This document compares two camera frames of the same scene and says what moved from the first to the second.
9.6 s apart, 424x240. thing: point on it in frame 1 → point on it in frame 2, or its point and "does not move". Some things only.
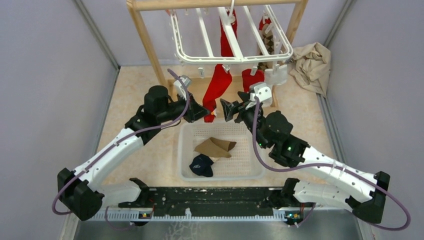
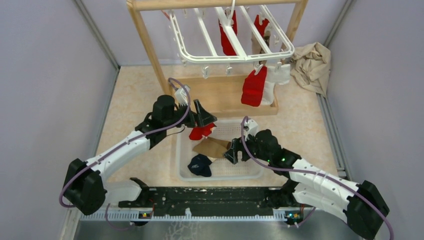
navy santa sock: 201,164 does not move
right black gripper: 228,109 → 232,154
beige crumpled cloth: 311,67 does not move
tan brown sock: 214,146 does not move
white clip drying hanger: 230,35 does not move
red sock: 220,81 → 196,133
